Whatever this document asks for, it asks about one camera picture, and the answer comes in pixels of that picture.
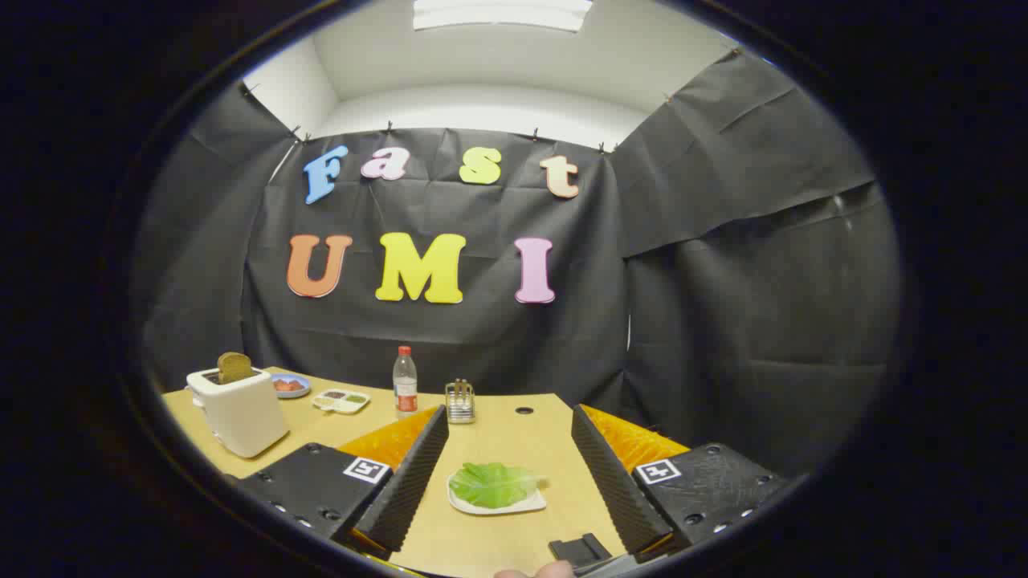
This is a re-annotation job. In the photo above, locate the wire mesh utensil holder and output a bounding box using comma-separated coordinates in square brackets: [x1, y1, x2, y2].
[445, 379, 476, 425]

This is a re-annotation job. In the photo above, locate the white toaster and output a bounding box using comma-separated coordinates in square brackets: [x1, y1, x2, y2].
[186, 365, 290, 460]

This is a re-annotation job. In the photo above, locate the white divided condiment tray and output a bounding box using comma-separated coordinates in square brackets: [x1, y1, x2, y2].
[312, 389, 372, 415]

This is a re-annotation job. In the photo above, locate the green lettuce leaf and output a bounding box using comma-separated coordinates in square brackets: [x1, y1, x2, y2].
[448, 462, 549, 509]

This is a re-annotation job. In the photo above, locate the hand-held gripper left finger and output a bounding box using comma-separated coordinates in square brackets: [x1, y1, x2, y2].
[233, 404, 451, 561]

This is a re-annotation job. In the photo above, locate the clear red-capped water bottle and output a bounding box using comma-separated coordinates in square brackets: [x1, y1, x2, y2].
[393, 346, 418, 421]

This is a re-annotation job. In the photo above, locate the white square plate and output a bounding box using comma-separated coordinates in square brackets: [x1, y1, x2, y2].
[447, 470, 549, 516]

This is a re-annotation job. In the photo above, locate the ceiling light panel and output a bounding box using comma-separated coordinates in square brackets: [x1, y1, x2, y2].
[414, 0, 594, 33]

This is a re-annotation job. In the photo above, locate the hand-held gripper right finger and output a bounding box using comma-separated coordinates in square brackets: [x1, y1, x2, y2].
[570, 404, 792, 563]

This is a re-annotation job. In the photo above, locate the brown bread slice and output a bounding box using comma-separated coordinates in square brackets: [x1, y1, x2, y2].
[217, 352, 254, 385]

